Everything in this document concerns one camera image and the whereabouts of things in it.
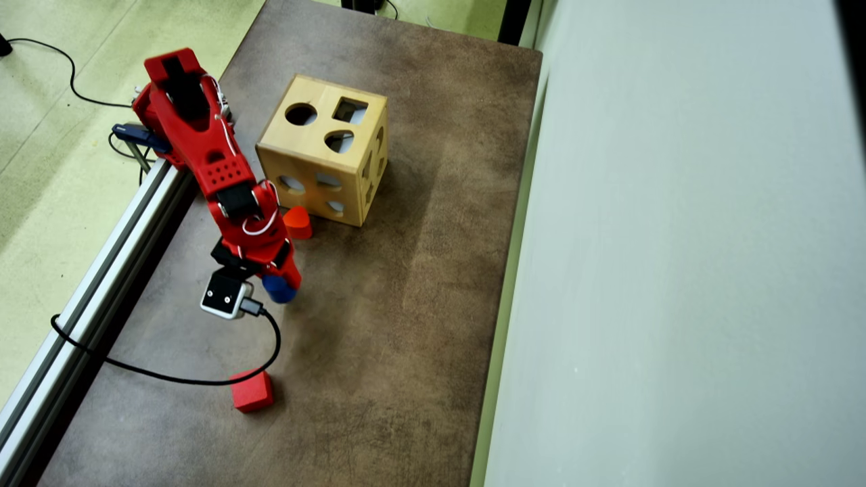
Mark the blue cylinder block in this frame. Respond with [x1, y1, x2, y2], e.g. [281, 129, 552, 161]
[262, 273, 299, 304]

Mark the black floor cable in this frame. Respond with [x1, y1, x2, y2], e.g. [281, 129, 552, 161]
[0, 32, 136, 109]

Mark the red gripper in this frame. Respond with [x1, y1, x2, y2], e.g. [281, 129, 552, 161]
[210, 202, 303, 289]

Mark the aluminium profile rail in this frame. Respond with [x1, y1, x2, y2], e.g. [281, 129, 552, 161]
[0, 157, 197, 487]

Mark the thin black cable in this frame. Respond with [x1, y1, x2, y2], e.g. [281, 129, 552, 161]
[108, 132, 146, 185]

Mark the blue clamp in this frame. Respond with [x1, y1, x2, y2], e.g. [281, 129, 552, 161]
[112, 123, 170, 175]

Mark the red cube block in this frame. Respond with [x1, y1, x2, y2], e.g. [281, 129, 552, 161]
[231, 370, 275, 414]

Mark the black post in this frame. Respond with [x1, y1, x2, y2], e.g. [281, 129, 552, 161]
[497, 0, 534, 47]

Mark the wooden shape sorter box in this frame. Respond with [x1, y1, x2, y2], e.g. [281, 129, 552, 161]
[255, 73, 390, 228]

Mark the orange rounded triangle block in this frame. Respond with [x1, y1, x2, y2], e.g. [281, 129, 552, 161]
[283, 206, 314, 240]

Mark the black camera cable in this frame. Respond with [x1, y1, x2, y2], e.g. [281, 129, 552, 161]
[51, 298, 283, 387]

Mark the black stand base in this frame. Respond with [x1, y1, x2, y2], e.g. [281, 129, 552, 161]
[340, 0, 400, 20]

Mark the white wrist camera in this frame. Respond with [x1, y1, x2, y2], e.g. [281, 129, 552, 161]
[200, 267, 253, 321]

